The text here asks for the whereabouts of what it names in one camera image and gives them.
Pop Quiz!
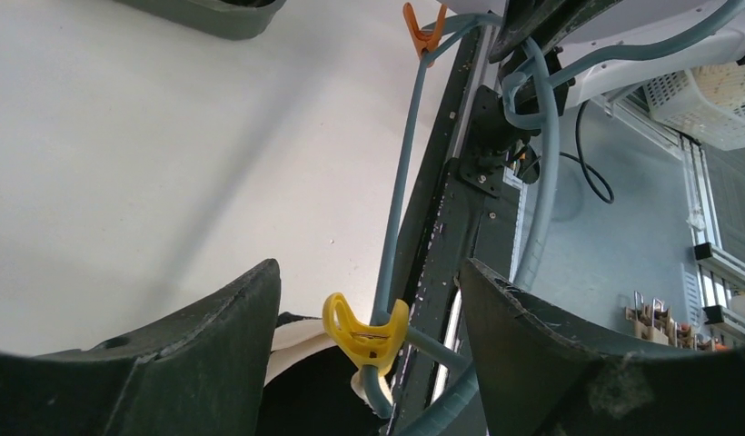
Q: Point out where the dark green laundry basket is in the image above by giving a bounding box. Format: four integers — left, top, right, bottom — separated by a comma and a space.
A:
119, 0, 286, 41

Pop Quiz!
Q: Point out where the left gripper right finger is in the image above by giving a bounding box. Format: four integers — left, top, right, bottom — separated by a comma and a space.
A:
459, 259, 745, 435

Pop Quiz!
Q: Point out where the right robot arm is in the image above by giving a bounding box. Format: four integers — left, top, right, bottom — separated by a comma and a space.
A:
447, 1, 745, 112

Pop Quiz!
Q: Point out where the black underwear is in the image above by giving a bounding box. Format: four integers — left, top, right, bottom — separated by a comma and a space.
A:
255, 312, 385, 435

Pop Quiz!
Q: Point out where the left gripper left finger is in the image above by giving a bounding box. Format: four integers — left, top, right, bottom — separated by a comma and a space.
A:
0, 259, 281, 435

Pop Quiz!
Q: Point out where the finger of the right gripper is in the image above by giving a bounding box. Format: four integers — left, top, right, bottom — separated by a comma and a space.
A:
489, 0, 620, 64

